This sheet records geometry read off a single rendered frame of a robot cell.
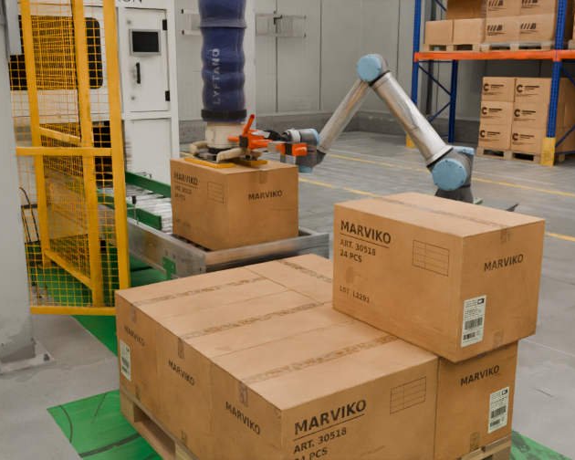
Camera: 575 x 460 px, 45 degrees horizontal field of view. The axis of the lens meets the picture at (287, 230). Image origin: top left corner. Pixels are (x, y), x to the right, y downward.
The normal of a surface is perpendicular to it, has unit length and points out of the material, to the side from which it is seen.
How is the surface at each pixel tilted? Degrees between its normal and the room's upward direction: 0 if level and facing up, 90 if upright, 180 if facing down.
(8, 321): 90
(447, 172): 97
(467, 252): 90
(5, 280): 90
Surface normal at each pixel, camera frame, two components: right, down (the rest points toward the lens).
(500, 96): -0.81, 0.17
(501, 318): 0.58, 0.19
